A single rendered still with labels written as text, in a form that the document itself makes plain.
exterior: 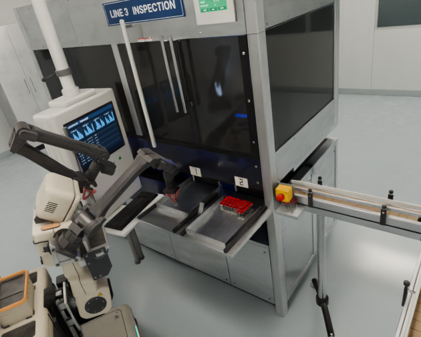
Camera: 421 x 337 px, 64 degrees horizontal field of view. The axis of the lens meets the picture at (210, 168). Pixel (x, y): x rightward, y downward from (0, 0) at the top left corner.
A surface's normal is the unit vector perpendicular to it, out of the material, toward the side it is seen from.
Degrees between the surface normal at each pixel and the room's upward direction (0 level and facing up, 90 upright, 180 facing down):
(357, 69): 90
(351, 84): 90
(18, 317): 92
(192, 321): 0
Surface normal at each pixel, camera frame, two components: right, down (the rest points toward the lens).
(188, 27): -0.60, 0.46
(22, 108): 0.79, 0.17
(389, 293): -0.16, -0.87
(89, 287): 0.40, 0.37
